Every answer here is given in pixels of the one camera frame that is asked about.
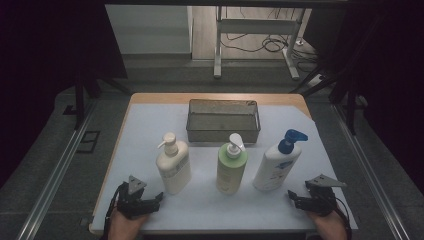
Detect white power strip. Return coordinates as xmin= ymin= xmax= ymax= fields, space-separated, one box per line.
xmin=309 ymin=73 xmax=327 ymax=86

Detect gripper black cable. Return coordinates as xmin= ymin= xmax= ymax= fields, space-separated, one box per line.
xmin=334 ymin=197 xmax=353 ymax=240
xmin=102 ymin=182 xmax=128 ymax=240

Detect dark curtain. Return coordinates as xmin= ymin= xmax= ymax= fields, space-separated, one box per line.
xmin=0 ymin=0 xmax=128 ymax=189
xmin=301 ymin=0 xmax=424 ymax=196

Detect person's right hand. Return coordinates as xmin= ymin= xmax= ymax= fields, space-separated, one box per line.
xmin=308 ymin=209 xmax=348 ymax=240

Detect cream pump bottle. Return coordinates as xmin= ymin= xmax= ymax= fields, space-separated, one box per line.
xmin=155 ymin=131 xmax=193 ymax=195

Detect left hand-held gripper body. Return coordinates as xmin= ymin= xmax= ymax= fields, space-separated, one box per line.
xmin=117 ymin=175 xmax=148 ymax=220

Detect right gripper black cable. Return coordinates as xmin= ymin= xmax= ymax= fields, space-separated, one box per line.
xmin=334 ymin=197 xmax=353 ymax=240

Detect grey metal mesh basket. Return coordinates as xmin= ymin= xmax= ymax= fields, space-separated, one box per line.
xmin=185 ymin=98 xmax=262 ymax=144

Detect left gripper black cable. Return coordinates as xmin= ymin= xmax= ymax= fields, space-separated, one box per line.
xmin=102 ymin=182 xmax=128 ymax=240

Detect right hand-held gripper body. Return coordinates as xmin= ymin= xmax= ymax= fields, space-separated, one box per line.
xmin=304 ymin=173 xmax=348 ymax=217

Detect black metal stand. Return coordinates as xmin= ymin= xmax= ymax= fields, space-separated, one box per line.
xmin=289 ymin=64 xmax=360 ymax=136
xmin=73 ymin=64 xmax=132 ymax=131

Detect aluminium floor rail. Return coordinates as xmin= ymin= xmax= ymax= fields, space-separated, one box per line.
xmin=332 ymin=104 xmax=410 ymax=240
xmin=15 ymin=99 xmax=98 ymax=240

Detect black floor cables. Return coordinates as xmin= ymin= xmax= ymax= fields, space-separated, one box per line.
xmin=221 ymin=6 xmax=321 ymax=73

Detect white bottle with blue pump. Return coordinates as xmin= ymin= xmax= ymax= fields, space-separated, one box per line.
xmin=252 ymin=128 xmax=309 ymax=192

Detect person's left hand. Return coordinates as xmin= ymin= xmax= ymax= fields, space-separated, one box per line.
xmin=108 ymin=209 xmax=149 ymax=240

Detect green pump bottle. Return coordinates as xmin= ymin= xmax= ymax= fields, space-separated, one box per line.
xmin=215 ymin=132 xmax=249 ymax=195

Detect white table mat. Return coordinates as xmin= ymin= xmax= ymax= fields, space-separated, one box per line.
xmin=90 ymin=102 xmax=359 ymax=233

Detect white desk frame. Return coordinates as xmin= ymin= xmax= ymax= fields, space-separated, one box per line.
xmin=213 ymin=6 xmax=306 ymax=81

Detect white cabinet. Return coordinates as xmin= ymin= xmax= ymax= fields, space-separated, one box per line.
xmin=104 ymin=4 xmax=194 ymax=56

